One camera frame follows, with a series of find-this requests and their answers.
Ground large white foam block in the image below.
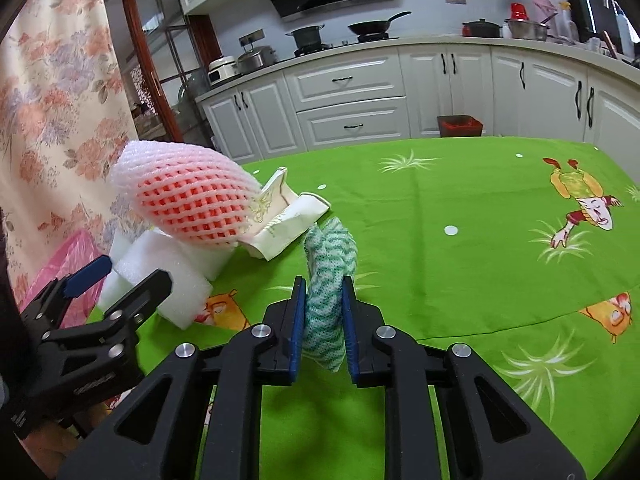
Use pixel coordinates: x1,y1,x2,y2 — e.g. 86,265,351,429
96,229,233,330

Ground black frying pan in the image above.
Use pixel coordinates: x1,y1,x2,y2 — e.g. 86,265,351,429
348,11,411,38

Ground white paper cup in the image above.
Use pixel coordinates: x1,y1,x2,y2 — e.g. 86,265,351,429
238,167,331,261

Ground white lower cabinets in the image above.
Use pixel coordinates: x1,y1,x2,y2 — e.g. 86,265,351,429
198,37,639,177

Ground pink lined trash bin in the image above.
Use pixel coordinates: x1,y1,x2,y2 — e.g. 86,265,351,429
18,229,104,327

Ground pink foam fruit net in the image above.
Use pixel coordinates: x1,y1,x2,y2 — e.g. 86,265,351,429
110,141,262,248

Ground white rice cooker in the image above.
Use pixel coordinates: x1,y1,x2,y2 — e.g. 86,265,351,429
207,55,241,86

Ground person's left hand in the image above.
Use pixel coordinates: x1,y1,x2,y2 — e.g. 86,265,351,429
21,403,111,479

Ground floral curtain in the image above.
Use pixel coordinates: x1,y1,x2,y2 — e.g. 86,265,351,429
1,0,143,301

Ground glass door wooden frame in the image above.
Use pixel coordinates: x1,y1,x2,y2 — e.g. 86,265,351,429
104,0,221,148

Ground pink thermos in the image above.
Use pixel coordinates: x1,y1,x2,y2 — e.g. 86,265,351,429
533,0,558,25

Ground white soap bottle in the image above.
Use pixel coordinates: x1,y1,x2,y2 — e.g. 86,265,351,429
614,2,639,58

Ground red floor bin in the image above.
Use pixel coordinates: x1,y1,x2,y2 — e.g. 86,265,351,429
437,115,484,138

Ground black stock pot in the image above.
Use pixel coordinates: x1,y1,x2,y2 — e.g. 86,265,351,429
288,25,326,56

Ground steel pressure cooker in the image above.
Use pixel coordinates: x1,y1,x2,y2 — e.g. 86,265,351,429
236,46,278,75

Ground green white woven cloth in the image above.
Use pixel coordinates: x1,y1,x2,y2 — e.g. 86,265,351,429
303,217,358,373

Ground steel bowl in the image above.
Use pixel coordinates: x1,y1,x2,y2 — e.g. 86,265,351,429
506,18,549,41

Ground dark casserole pot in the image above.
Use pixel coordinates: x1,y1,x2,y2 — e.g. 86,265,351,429
462,18,502,38

